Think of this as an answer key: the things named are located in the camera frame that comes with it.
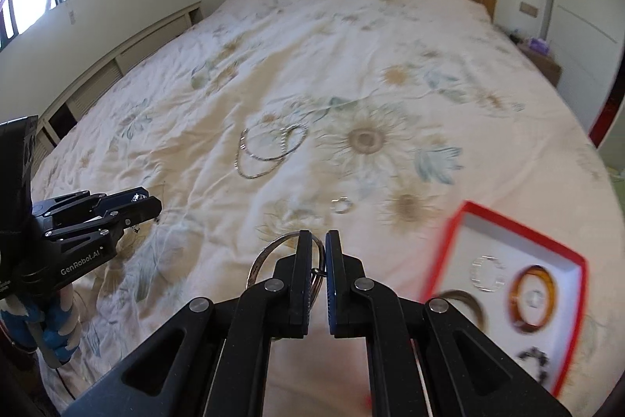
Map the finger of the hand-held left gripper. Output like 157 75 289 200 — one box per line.
32 186 150 218
43 196 163 248

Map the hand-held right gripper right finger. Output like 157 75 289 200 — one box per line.
325 230 572 417

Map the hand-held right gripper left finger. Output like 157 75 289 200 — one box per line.
61 230 313 417

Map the silver bangle with clasp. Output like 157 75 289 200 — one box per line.
246 231 327 295

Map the twisted silver bracelet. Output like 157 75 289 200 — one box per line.
469 255 507 294

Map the red jewelry box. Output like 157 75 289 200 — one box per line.
422 200 587 398

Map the amber bangle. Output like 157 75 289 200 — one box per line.
509 265 559 334

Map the black and white beaded bracelet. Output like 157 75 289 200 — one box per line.
518 347 552 386

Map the person's left hand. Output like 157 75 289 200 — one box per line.
0 284 81 370

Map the floral duvet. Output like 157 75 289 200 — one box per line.
29 0 618 417

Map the wooden nightstand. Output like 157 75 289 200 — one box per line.
508 31 562 86

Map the white wardrobe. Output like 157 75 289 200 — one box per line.
539 0 625 139

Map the silver chain necklace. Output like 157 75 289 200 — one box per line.
236 126 289 179

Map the silver beaded chain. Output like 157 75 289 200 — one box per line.
278 124 309 159

